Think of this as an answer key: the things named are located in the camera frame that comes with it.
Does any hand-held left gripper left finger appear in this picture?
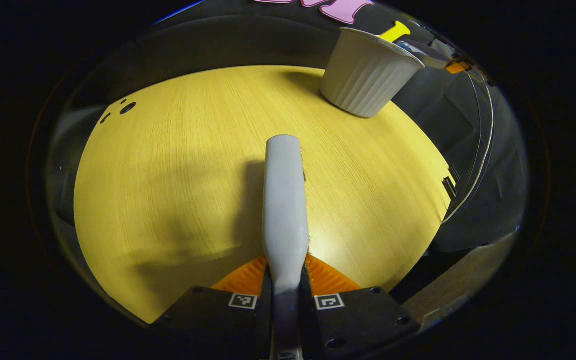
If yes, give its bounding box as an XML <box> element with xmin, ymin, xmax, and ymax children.
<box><xmin>150</xmin><ymin>256</ymin><xmax>274</xmax><ymax>360</ymax></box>

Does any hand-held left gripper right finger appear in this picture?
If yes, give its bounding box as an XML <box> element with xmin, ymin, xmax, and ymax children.
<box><xmin>299</xmin><ymin>253</ymin><xmax>421</xmax><ymax>360</ymax></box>

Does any grey dustpan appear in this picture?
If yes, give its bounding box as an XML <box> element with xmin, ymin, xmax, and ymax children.
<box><xmin>395</xmin><ymin>39</ymin><xmax>455</xmax><ymax>71</ymax></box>

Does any white ribbed garbage bin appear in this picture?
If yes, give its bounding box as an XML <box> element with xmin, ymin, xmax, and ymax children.
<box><xmin>319</xmin><ymin>27</ymin><xmax>426</xmax><ymax>119</ymax></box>

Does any small grey broom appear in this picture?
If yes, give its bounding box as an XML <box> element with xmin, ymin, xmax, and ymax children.
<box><xmin>262</xmin><ymin>134</ymin><xmax>310</xmax><ymax>360</ymax></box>

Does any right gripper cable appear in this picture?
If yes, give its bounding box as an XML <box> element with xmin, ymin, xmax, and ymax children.
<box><xmin>440</xmin><ymin>65</ymin><xmax>498</xmax><ymax>225</ymax></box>

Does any black desk edge bracket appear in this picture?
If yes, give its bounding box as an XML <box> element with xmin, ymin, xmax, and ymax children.
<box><xmin>440</xmin><ymin>165</ymin><xmax>460</xmax><ymax>202</ymax></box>

